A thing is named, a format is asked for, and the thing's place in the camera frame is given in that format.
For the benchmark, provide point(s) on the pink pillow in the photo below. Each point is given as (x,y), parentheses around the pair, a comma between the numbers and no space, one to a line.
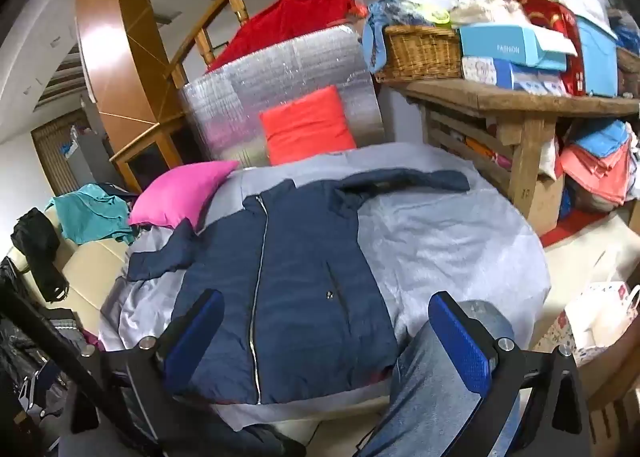
(180,192)

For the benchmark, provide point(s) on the wooden stool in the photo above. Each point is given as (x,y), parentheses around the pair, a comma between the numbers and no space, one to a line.
(615,387)

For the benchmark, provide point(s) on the brown cardboard box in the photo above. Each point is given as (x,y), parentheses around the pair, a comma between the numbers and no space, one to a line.
(547,202)

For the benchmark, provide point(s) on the light blue cloth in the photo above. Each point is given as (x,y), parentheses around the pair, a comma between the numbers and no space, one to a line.
(372,42)

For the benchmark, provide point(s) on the orange-red pillow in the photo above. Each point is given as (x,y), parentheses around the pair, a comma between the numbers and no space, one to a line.
(305,127)

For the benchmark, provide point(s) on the silver foil insulation mat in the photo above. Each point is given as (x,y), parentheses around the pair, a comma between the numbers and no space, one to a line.
(235,102)

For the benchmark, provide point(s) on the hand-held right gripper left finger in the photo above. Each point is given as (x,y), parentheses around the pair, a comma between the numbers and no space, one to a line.
(195,337)

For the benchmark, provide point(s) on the red printed cloth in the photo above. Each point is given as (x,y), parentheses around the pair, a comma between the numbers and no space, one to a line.
(560,17)

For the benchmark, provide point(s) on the light blue cardboard box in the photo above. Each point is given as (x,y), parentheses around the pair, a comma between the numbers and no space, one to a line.
(500,44)

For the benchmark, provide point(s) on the person's leg in jeans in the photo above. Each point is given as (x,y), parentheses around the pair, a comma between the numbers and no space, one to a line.
(430,397)

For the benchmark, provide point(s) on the stack of coral cloths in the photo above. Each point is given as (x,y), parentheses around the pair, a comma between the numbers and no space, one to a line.
(600,167)

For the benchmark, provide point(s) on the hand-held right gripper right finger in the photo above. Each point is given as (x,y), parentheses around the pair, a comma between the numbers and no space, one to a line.
(457,337)

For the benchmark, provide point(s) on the teal cloth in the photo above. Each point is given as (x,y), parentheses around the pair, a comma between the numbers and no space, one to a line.
(85,217)

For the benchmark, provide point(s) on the blue flat box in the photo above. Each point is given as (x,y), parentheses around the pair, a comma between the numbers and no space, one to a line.
(597,62)

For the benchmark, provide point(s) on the grey blanket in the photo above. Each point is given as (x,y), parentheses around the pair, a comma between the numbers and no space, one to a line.
(440,247)

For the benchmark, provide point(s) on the magenta cloth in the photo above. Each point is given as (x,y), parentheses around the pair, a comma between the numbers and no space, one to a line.
(92,339)

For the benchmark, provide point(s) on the navy blue zip jacket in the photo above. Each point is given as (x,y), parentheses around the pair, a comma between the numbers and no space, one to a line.
(300,287)

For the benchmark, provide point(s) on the white patterned box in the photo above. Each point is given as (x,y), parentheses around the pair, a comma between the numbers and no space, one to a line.
(490,72)

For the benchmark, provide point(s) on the wooden stair railing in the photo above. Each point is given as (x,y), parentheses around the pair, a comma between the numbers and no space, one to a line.
(105,37)

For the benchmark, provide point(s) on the wooden table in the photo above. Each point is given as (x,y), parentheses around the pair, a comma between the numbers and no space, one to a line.
(500,102)

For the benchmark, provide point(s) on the patterned paper gift bag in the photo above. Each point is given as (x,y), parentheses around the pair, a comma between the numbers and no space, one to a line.
(600,312)

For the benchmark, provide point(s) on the wicker basket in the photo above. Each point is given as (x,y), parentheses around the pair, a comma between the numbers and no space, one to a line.
(420,54)

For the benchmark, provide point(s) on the beige sofa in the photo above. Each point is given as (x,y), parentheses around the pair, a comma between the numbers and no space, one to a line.
(95,267)

